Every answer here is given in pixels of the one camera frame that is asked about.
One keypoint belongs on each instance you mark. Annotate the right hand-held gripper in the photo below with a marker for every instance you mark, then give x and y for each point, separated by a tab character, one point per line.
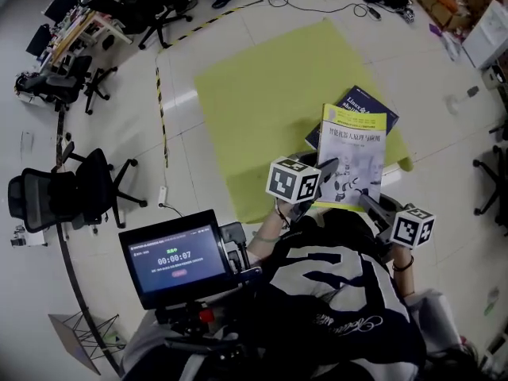
412	226

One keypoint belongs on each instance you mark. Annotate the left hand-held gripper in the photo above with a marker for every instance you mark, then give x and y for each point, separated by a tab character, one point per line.
293	179

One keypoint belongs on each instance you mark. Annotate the white and yellow book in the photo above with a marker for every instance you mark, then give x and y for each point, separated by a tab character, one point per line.
353	145

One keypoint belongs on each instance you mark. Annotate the dark blue book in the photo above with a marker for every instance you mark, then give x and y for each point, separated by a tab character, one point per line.
363	103

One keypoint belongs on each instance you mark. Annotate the person's right forearm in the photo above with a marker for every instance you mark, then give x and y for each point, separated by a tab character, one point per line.
404	280

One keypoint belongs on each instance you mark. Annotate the person's left forearm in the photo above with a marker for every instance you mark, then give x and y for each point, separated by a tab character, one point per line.
268	228

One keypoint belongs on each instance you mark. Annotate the yellow-green table cover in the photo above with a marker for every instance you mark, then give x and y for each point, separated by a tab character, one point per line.
270	101

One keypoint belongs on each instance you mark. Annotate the person's dark printed shirt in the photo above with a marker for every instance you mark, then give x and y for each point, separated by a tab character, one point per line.
325	284

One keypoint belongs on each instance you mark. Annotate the black mesh office chair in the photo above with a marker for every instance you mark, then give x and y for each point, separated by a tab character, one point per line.
492	177
65	83
63	193
147	10

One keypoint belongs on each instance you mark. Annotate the person's grey jacket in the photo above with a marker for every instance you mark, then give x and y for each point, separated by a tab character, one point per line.
434	316

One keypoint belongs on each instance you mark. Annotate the slim white power strip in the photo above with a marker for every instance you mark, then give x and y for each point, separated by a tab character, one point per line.
162	197

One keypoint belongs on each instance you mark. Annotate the black and yellow floor tape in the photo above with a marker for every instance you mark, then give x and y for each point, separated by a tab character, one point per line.
162	117
210	21

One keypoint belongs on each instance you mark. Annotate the black monitor screen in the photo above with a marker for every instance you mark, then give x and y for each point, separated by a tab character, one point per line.
178	258

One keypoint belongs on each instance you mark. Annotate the purple packet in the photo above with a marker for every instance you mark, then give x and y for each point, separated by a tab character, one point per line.
435	30

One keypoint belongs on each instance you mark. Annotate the cardboard boxes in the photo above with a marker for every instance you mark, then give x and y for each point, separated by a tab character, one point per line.
440	6

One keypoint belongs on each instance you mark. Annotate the white cabinet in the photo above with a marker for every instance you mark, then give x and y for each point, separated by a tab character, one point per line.
486	34

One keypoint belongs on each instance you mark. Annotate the cluttered white desk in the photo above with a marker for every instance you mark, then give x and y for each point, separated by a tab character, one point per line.
75	26

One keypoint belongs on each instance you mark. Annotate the black camera rig mount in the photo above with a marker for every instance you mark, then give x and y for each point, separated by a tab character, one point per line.
234	252

